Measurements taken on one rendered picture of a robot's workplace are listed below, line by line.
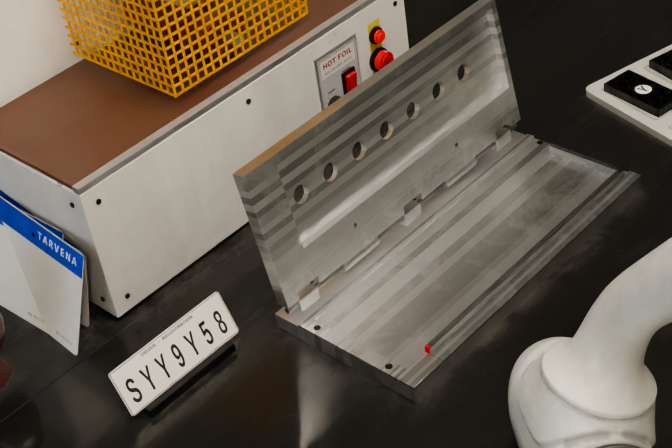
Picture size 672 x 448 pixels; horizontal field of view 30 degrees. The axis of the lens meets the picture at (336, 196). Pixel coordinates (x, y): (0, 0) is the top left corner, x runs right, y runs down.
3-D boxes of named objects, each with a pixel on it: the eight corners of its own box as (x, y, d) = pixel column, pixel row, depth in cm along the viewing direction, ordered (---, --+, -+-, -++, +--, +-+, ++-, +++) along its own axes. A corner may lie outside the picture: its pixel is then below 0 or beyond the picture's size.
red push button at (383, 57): (381, 79, 167) (378, 57, 165) (370, 75, 168) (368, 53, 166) (398, 67, 168) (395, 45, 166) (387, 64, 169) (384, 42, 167)
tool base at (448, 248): (415, 403, 132) (412, 378, 129) (277, 326, 144) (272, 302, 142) (641, 189, 155) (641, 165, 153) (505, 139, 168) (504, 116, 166)
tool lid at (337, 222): (242, 176, 132) (231, 173, 133) (292, 319, 141) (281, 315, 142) (494, -3, 155) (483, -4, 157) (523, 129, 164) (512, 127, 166)
